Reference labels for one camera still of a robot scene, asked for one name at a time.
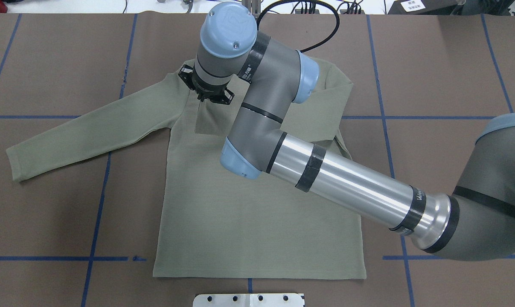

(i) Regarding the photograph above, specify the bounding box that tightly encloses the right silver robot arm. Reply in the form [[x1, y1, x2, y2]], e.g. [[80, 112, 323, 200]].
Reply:
[[179, 2, 515, 261]]

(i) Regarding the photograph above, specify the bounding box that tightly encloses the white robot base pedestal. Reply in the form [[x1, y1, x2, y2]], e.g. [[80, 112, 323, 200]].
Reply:
[[192, 293, 306, 307]]

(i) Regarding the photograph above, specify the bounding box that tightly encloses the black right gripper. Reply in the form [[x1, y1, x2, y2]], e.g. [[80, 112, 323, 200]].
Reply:
[[178, 64, 235, 105]]

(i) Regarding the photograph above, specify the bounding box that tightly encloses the olive green long-sleeve shirt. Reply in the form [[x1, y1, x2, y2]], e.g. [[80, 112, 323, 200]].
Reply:
[[6, 72, 367, 280]]

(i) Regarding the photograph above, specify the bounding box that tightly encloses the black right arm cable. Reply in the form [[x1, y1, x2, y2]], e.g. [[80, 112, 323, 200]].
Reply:
[[256, 0, 340, 54]]

